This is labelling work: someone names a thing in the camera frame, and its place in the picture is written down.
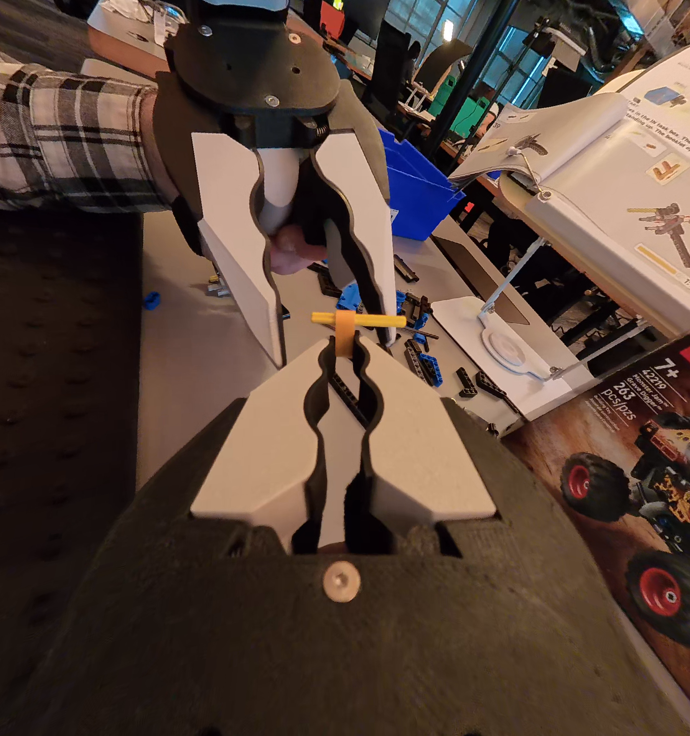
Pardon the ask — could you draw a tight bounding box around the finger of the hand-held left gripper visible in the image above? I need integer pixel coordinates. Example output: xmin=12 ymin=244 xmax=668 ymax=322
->
xmin=191 ymin=132 xmax=288 ymax=370
xmin=314 ymin=132 xmax=396 ymax=347

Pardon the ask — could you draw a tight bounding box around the pile of black toy beams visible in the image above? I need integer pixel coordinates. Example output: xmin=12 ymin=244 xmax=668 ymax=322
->
xmin=316 ymin=253 xmax=521 ymax=438

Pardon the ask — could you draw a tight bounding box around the person's left hand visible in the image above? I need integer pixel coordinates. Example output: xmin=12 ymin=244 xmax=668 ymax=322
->
xmin=269 ymin=223 xmax=329 ymax=276

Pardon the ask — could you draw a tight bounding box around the white book stand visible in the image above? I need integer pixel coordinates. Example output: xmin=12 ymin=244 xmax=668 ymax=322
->
xmin=430 ymin=172 xmax=690 ymax=423

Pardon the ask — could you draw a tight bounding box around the black vertical pole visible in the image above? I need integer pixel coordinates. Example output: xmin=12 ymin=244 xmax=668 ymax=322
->
xmin=428 ymin=0 xmax=521 ymax=159

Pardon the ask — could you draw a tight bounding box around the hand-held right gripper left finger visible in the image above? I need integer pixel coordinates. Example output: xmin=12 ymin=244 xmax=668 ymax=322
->
xmin=189 ymin=339 xmax=331 ymax=554

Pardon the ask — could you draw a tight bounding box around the toy truck set box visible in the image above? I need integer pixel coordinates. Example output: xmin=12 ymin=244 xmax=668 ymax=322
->
xmin=503 ymin=322 xmax=690 ymax=725

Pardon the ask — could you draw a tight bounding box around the tagged blue storage bin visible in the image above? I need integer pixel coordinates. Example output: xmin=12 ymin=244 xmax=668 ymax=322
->
xmin=377 ymin=128 xmax=466 ymax=242

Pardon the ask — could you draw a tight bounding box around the green chair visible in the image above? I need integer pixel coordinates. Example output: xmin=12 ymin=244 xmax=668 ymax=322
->
xmin=428 ymin=77 xmax=501 ymax=139

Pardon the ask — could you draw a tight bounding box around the grey desk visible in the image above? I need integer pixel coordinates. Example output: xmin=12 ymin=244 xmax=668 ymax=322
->
xmin=137 ymin=172 xmax=627 ymax=490

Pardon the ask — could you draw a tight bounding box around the large black screen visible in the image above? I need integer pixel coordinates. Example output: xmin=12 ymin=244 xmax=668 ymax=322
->
xmin=345 ymin=0 xmax=392 ymax=41

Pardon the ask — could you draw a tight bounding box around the person's left forearm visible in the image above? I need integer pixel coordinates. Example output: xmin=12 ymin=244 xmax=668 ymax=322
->
xmin=0 ymin=43 xmax=176 ymax=214

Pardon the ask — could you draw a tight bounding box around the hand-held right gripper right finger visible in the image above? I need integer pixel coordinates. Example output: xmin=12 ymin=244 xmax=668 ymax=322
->
xmin=353 ymin=336 xmax=498 ymax=550

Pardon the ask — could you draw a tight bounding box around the yellow toy axle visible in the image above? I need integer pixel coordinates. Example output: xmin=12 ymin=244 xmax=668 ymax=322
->
xmin=311 ymin=312 xmax=408 ymax=330

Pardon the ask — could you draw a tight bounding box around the toy instruction booklet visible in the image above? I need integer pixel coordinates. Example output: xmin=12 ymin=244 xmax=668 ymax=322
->
xmin=448 ymin=40 xmax=690 ymax=323

